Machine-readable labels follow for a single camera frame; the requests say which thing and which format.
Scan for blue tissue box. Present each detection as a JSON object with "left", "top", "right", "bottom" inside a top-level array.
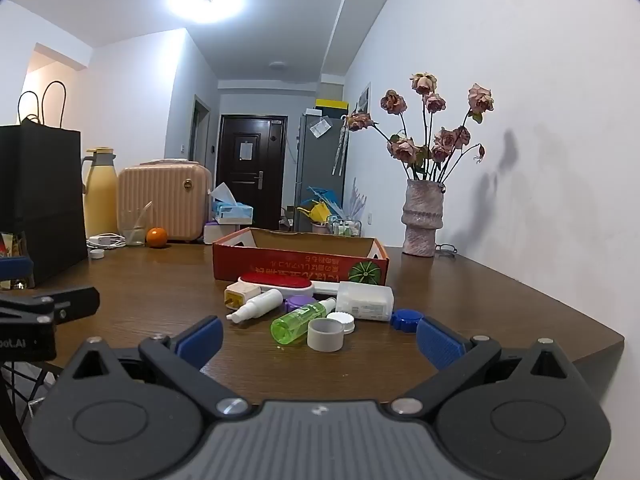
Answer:
[{"left": 209, "top": 182, "right": 255, "bottom": 225}]

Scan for white charger cable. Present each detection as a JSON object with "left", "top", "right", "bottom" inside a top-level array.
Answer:
[{"left": 86, "top": 232, "right": 127, "bottom": 251}]

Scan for wall poster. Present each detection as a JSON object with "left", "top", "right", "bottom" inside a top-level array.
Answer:
[{"left": 352, "top": 82, "right": 372, "bottom": 114}]

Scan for red cardboard box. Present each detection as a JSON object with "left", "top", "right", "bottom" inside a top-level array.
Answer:
[{"left": 212, "top": 227, "right": 390, "bottom": 286}]

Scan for black metal frame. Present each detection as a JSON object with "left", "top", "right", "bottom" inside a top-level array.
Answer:
[{"left": 0, "top": 360, "right": 63, "bottom": 466}]

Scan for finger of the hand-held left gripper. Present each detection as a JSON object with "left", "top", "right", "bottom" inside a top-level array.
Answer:
[
  {"left": 0, "top": 257, "right": 34, "bottom": 291},
  {"left": 0, "top": 286, "right": 101, "bottom": 325}
]

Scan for green plastic bottle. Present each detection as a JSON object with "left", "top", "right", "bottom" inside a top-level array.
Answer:
[{"left": 270, "top": 298, "right": 337, "bottom": 346}]

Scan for pale ceramic vase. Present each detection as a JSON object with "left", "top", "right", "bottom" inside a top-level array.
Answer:
[{"left": 401, "top": 178, "right": 446, "bottom": 258}]

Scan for yellow thermos jug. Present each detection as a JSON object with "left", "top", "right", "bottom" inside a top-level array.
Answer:
[{"left": 81, "top": 147, "right": 120, "bottom": 239}]

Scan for yellow watering can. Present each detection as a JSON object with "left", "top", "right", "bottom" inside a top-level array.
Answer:
[{"left": 298, "top": 200, "right": 332, "bottom": 225}]

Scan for white plastic container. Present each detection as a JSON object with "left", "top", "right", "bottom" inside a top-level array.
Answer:
[{"left": 334, "top": 281, "right": 395, "bottom": 322}]

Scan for blue folding rack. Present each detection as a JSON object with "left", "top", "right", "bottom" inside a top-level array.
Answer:
[{"left": 306, "top": 185, "right": 342, "bottom": 211}]

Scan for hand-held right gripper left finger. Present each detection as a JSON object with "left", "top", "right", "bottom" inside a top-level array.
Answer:
[{"left": 57, "top": 316, "right": 251, "bottom": 420}]

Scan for dark entrance door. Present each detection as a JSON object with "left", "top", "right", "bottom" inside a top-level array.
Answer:
[{"left": 216, "top": 114, "right": 289, "bottom": 231}]

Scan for wire basket with bottles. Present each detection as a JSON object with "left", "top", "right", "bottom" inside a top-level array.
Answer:
[{"left": 327, "top": 216, "right": 362, "bottom": 238}]

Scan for blue ridged cap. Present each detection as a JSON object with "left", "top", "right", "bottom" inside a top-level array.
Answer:
[{"left": 390, "top": 309, "right": 425, "bottom": 334}]

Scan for round ceiling lamp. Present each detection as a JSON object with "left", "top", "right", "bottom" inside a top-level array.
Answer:
[{"left": 165, "top": 0, "right": 249, "bottom": 24}]

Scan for dried pink roses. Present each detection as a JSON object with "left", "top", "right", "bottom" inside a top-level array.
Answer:
[{"left": 345, "top": 72, "right": 496, "bottom": 184}]

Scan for grey tape roll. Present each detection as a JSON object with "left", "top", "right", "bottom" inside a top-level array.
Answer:
[{"left": 307, "top": 318, "right": 345, "bottom": 352}]

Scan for clear glass cup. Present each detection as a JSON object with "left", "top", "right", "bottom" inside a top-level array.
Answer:
[{"left": 120, "top": 201, "right": 154, "bottom": 247}]

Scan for hanging folded umbrella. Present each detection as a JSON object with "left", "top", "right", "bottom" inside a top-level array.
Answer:
[{"left": 332, "top": 115, "right": 349, "bottom": 177}]

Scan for purple lens case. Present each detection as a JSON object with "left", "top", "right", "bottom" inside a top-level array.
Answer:
[{"left": 284, "top": 295, "right": 319, "bottom": 314}]

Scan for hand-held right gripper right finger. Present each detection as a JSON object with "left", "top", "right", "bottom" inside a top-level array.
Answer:
[{"left": 390, "top": 316, "right": 583, "bottom": 417}]

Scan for purple and white box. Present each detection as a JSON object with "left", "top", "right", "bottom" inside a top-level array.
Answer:
[{"left": 203, "top": 220, "right": 251, "bottom": 245}]

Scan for pink ribbed suitcase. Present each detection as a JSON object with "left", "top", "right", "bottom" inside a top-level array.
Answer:
[{"left": 117, "top": 160, "right": 213, "bottom": 244}]

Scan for black paper bag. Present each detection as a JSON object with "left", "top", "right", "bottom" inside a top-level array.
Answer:
[{"left": 0, "top": 80, "right": 89, "bottom": 288}]

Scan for grey refrigerator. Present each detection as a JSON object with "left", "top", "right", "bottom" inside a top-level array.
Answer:
[{"left": 294, "top": 112, "right": 347, "bottom": 234}]

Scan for white spray bottle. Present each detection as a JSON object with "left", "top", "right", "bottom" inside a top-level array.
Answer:
[{"left": 226, "top": 290, "right": 284, "bottom": 324}]

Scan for white ridged cap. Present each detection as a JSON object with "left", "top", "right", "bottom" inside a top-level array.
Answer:
[{"left": 326, "top": 312, "right": 357, "bottom": 335}]

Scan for red lint brush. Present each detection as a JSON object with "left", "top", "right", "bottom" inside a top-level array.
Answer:
[{"left": 238, "top": 268, "right": 351, "bottom": 297}]

